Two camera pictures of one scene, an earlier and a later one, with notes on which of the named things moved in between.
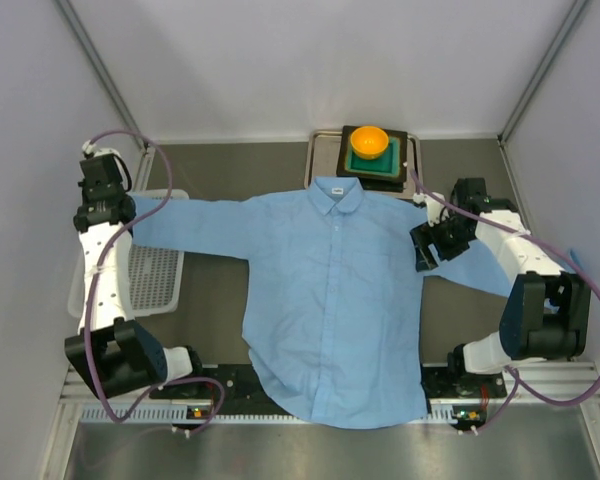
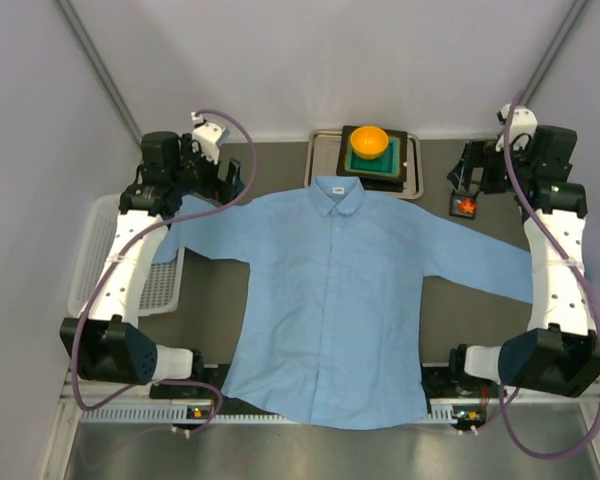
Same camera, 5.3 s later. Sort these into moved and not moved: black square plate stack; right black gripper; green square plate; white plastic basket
Moved: right black gripper
Not moved: green square plate; black square plate stack; white plastic basket
